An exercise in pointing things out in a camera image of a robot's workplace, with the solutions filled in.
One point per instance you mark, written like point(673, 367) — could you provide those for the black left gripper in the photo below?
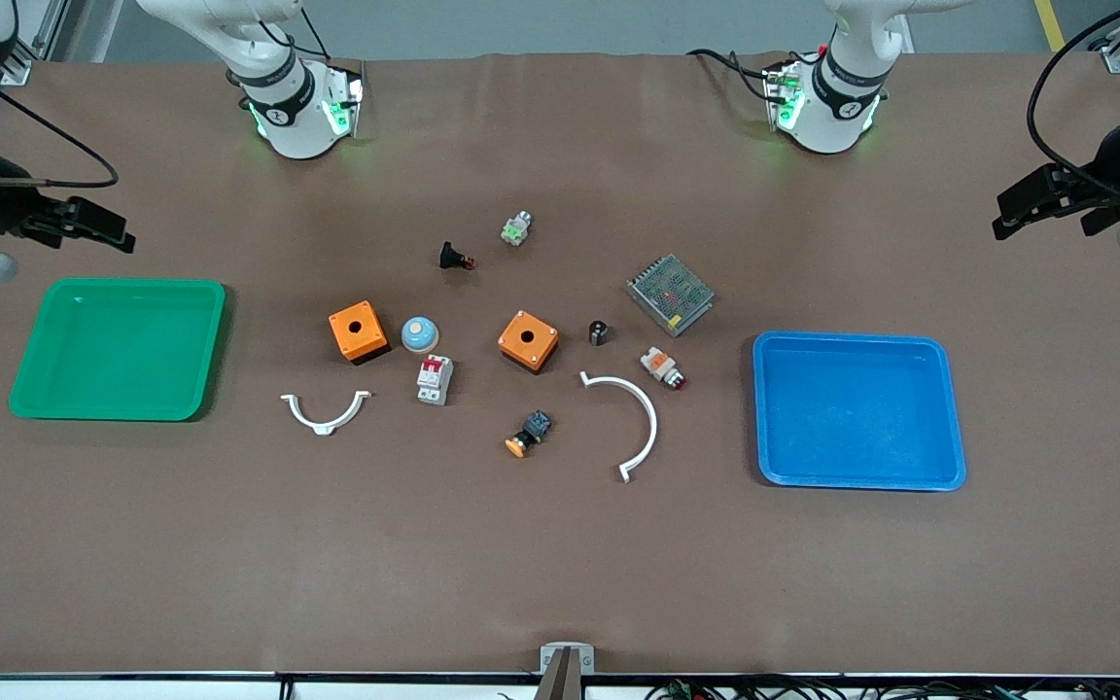
point(1111, 161)

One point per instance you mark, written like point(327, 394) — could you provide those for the white red circuit breaker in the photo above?
point(434, 379)

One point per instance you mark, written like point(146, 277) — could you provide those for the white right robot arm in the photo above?
point(293, 117)

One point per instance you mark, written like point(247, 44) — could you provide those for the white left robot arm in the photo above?
point(837, 117)

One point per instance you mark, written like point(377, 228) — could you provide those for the green plastic tray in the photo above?
point(118, 350)

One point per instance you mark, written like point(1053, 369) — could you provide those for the blue plastic tray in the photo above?
point(857, 413)

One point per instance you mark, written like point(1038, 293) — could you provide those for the orange one-hole button box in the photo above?
point(358, 335)
point(528, 342)

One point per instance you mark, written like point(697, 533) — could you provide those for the small white pipe clamp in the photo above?
point(325, 426)

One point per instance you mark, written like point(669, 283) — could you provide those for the blue dome button cap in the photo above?
point(419, 334)

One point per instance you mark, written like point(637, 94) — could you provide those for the silver mesh power supply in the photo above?
point(671, 294)

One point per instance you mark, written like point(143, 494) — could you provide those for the large white pipe clamp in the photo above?
point(652, 413)

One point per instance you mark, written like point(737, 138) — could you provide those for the yellow mushroom push button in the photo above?
point(528, 435)

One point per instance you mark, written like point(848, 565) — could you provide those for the orange white switch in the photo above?
point(661, 367)

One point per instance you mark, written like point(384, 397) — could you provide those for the white green push switch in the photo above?
point(516, 228)

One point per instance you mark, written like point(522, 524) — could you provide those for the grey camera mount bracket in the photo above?
point(567, 661)

